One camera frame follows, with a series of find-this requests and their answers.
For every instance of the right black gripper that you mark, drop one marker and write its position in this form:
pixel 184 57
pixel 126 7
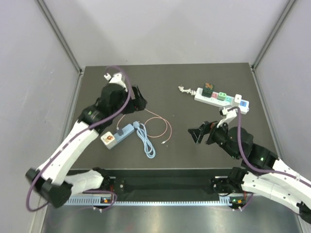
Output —
pixel 197 134

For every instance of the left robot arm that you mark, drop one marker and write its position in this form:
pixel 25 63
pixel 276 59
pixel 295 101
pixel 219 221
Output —
pixel 51 180

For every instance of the white 80W charger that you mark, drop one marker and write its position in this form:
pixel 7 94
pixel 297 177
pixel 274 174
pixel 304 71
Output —
pixel 236 101

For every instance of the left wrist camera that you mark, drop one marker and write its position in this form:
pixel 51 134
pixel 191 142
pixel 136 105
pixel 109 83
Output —
pixel 116 78

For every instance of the slotted cable duct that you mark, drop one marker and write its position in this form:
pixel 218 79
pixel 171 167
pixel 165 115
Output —
pixel 106 200

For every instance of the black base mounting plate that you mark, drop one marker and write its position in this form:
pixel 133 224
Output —
pixel 179 184

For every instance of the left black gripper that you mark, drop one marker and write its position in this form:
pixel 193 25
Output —
pixel 137 104

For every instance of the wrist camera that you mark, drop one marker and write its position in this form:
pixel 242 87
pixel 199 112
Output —
pixel 116 78
pixel 228 113

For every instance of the white cube socket adapter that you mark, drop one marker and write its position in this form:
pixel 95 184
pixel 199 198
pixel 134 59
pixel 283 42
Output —
pixel 109 140

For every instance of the blue power strip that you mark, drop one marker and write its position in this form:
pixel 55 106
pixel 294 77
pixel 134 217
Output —
pixel 127 130

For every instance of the white multicolour power strip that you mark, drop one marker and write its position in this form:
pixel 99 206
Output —
pixel 244 104

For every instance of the dark green charger cube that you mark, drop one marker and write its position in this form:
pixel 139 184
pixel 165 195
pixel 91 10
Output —
pixel 207 90

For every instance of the light green plug adapter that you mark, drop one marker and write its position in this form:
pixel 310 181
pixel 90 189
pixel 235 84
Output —
pixel 221 96

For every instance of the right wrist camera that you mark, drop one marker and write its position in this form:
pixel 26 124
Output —
pixel 228 113

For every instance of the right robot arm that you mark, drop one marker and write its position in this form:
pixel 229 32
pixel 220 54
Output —
pixel 262 172

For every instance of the dark grey charger plug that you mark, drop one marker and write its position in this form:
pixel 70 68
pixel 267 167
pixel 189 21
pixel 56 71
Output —
pixel 120 132

